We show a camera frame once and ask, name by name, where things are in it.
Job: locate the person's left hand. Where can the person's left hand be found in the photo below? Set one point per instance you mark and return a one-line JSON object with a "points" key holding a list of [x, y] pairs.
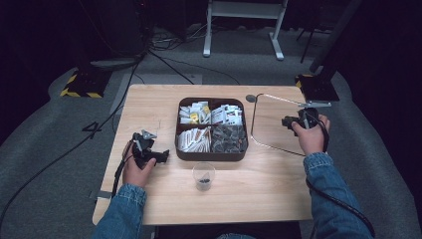
{"points": [[134, 172]]}

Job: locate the row of white stick sachets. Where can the row of white stick sachets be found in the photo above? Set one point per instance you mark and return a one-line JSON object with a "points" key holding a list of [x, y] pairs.
{"points": [[194, 140]]}

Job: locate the person's denim lap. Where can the person's denim lap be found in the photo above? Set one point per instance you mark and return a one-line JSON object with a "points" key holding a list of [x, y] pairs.
{"points": [[235, 236]]}

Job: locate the pile of white printed packets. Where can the pile of white printed packets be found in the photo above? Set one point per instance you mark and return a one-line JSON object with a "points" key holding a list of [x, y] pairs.
{"points": [[227, 114]]}

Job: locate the dark brown divided box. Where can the dark brown divided box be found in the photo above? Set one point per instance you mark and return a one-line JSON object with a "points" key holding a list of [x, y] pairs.
{"points": [[212, 156]]}

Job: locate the dark single tea bag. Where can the dark single tea bag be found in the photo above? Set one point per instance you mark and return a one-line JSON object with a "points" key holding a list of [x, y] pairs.
{"points": [[203, 179]]}

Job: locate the white metal stand frame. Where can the white metal stand frame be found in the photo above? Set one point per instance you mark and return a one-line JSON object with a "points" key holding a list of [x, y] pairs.
{"points": [[244, 10]]}

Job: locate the clear square box lid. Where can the clear square box lid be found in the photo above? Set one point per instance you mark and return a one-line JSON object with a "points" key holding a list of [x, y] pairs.
{"points": [[275, 126]]}

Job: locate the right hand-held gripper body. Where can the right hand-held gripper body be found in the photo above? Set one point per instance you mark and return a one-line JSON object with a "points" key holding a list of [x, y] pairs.
{"points": [[307, 118]]}

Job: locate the pile of dark tea bags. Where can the pile of dark tea bags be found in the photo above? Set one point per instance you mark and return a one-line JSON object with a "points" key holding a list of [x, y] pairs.
{"points": [[229, 138]]}

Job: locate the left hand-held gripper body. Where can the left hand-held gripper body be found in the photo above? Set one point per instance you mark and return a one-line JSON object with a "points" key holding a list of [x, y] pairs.
{"points": [[142, 146]]}

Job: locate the grey tape piece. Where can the grey tape piece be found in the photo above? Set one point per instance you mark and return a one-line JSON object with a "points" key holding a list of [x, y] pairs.
{"points": [[101, 194]]}

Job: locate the clear plastic cup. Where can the clear plastic cup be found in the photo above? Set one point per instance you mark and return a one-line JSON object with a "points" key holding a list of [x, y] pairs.
{"points": [[203, 177]]}

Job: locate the round grey table grommet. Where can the round grey table grommet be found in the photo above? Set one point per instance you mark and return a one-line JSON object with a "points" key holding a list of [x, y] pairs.
{"points": [[250, 98]]}

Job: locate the black yellow striped stand base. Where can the black yellow striped stand base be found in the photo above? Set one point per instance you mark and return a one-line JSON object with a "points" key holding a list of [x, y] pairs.
{"points": [[318, 88], [85, 83]]}

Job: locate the person's right hand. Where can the person's right hand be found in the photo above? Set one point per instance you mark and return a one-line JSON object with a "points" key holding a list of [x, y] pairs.
{"points": [[312, 139]]}

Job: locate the pile of white yellow packets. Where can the pile of white yellow packets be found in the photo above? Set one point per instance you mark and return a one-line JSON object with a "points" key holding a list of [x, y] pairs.
{"points": [[195, 113]]}

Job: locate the dark slanted stand pole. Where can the dark slanted stand pole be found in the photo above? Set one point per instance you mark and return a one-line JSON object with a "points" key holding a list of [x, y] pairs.
{"points": [[335, 36]]}

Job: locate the black tripod leg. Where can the black tripod leg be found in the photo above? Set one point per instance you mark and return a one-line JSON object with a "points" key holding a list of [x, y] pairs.
{"points": [[308, 43]]}

